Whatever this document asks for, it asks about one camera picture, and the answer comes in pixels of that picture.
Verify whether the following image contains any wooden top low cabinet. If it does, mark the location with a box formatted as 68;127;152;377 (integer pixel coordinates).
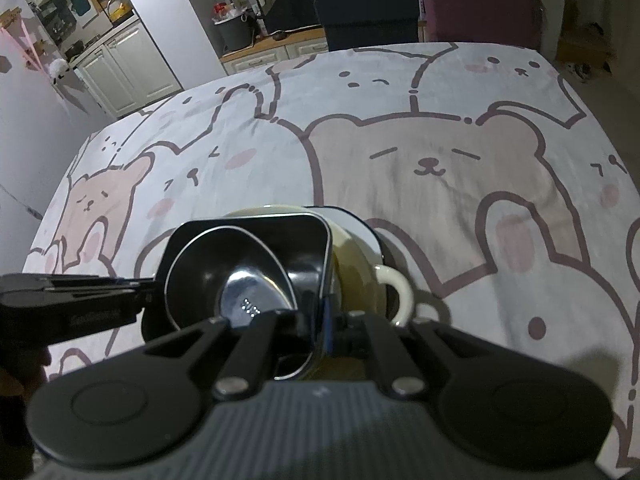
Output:
220;27;331;77

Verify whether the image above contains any white kitchen cabinet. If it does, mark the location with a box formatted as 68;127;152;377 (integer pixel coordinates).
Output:
72;12;183;118

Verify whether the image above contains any wall decoration with photos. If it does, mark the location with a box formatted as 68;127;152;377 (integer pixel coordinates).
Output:
0;7;51;73

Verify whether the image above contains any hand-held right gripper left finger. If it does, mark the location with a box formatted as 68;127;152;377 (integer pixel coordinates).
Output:
142;309;314;403

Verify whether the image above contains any maroon chair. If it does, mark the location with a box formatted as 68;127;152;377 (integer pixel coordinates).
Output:
419;0;543;53

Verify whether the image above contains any bear print tablecloth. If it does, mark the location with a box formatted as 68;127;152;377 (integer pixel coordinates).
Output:
22;40;640;480

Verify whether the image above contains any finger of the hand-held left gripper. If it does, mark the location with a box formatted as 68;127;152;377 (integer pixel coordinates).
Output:
0;272;157;295

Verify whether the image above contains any cream bowl with handles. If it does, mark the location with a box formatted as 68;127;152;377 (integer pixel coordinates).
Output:
220;205;416;381

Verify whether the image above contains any steel rectangular container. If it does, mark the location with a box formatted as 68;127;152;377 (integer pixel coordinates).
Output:
141;214;335;382

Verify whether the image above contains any navy chair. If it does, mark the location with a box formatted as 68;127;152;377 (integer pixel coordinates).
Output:
306;0;420;52

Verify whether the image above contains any grey trash bin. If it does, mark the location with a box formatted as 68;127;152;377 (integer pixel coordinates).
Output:
212;12;253;53

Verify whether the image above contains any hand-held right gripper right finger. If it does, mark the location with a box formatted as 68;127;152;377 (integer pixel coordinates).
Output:
322;296;496;402

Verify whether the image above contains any white leaf print plate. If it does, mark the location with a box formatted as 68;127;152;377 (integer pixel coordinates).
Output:
302;205;385;266

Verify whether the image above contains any black cabinet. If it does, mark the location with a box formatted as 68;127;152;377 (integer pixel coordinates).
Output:
250;0;326;36

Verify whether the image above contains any steel oval bowl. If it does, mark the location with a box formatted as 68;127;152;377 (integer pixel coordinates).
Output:
164;227;297;333

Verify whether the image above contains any person's left hand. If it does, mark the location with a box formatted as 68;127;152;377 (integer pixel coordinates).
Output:
0;346;52;401

